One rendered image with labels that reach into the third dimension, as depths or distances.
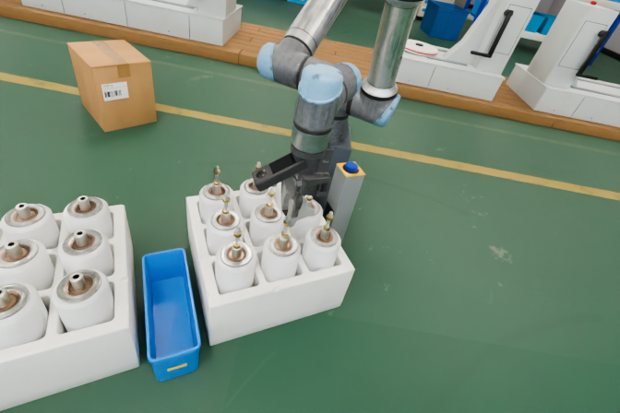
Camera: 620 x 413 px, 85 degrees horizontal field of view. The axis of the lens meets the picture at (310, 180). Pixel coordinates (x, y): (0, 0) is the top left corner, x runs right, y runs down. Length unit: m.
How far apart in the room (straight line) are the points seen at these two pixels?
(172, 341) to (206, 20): 2.19
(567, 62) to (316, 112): 2.68
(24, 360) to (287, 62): 0.76
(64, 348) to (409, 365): 0.82
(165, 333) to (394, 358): 0.62
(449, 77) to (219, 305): 2.35
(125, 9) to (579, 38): 3.16
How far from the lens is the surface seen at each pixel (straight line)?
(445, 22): 5.10
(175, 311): 1.06
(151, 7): 2.87
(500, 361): 1.24
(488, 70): 2.94
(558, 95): 3.17
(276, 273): 0.88
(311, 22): 0.80
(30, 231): 1.00
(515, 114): 3.00
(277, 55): 0.75
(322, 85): 0.59
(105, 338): 0.87
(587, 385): 1.38
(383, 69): 1.05
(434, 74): 2.75
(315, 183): 0.71
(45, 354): 0.88
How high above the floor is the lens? 0.90
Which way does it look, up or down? 37 degrees down
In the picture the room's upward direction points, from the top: 13 degrees clockwise
